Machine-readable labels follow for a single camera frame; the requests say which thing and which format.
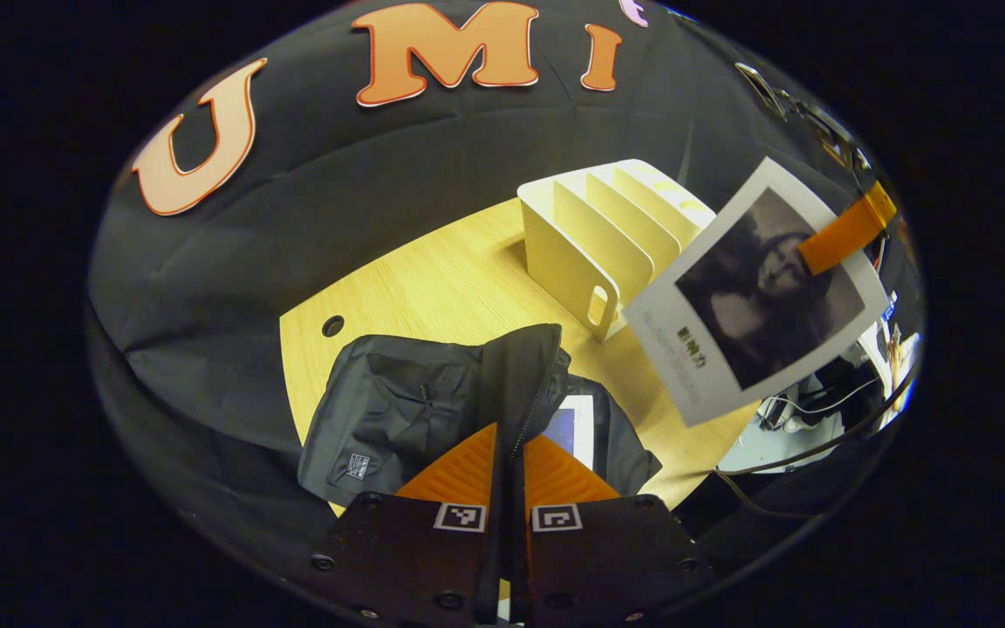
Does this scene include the white bookshelf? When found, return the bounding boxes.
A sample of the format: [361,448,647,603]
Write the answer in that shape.
[517,159,717,341]

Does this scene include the portrait cover book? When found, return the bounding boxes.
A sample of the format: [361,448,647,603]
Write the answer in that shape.
[623,157,892,428]

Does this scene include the black schoolbag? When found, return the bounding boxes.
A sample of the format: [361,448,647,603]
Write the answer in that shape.
[297,324,663,513]

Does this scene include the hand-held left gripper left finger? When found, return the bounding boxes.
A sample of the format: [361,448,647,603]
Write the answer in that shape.
[309,423,503,625]

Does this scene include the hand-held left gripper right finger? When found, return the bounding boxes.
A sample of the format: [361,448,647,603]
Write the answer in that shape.
[520,433,720,625]

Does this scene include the blue cover book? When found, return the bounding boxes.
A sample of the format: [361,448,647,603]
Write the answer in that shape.
[542,394,597,472]

